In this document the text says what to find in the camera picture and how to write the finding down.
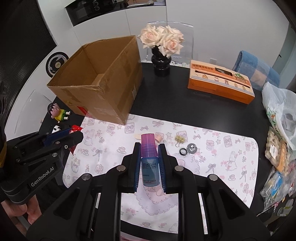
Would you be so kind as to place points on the black vase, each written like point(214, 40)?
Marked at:
point(161, 64)

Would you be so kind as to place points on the snack packet pile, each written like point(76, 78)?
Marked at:
point(281, 179)

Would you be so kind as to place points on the white plastic bag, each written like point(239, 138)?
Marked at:
point(280, 109)

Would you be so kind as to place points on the pink patterned table mat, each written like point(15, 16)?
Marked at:
point(233, 158)

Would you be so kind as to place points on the black wall oven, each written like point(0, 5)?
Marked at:
point(81, 11)

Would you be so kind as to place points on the black desk fan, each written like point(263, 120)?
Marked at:
point(54, 62)

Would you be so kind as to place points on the brown cardboard box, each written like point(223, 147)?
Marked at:
point(101, 79)

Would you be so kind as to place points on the pink rose bouquet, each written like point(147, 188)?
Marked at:
point(168, 40)

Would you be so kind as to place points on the small blue purple bottle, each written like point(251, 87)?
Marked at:
point(149, 160)

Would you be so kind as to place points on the gold binder clip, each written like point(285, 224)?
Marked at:
point(179, 140)

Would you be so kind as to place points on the red candy wrapper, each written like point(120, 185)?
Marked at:
point(76, 137)

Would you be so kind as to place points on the small white toy car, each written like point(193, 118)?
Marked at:
point(56, 128)

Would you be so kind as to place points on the cartoon boy figurine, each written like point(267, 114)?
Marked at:
point(55, 112)

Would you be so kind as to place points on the person's left hand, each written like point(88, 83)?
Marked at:
point(14, 211)

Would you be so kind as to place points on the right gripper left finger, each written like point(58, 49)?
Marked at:
point(131, 173)

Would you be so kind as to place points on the clear chair at left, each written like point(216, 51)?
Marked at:
point(32, 114)

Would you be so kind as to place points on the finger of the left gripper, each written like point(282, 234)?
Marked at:
point(53, 137)
point(64, 142)

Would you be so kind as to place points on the blue checked blanket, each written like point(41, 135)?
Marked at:
point(256, 70)

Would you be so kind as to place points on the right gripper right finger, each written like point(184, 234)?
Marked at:
point(167, 165)

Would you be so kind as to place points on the orange tissue box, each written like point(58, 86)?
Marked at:
point(220, 81)

